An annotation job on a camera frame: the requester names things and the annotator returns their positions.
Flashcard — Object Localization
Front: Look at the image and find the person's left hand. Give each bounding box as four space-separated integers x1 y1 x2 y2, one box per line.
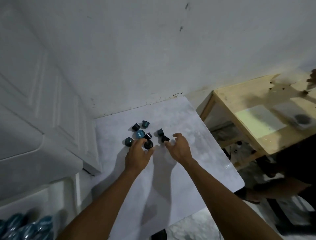
124 138 159 174

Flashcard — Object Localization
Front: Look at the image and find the person's right forearm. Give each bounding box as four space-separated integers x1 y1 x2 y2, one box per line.
176 159 283 240

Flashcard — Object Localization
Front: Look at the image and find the light wooden table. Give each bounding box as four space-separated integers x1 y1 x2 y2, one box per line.
199 73 316 171

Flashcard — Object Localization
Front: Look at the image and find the cluster of dark coffee capsules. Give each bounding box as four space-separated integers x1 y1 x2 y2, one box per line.
124 120 171 150

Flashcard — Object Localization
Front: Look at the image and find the white panelled door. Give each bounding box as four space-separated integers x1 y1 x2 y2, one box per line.
0 0 103 176

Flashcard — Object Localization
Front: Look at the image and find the black table leg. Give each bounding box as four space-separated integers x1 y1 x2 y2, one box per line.
151 229 167 240

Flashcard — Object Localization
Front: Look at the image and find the white paper sheet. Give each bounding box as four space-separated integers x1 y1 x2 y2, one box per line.
235 104 294 139

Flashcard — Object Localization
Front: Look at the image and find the person's right hand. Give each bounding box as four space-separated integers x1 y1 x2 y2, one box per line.
164 133 195 166

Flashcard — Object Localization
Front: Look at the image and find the white storage bin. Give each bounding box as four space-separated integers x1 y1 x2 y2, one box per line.
0 178 77 240

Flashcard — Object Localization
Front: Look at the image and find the pile of blue capsules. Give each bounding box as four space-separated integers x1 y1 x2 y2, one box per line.
0 214 54 240

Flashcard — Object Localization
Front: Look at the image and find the person's left forearm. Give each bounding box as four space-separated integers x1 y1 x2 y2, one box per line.
56 168 146 240

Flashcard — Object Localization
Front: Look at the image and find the dark round object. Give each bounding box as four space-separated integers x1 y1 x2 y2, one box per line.
294 114 312 128

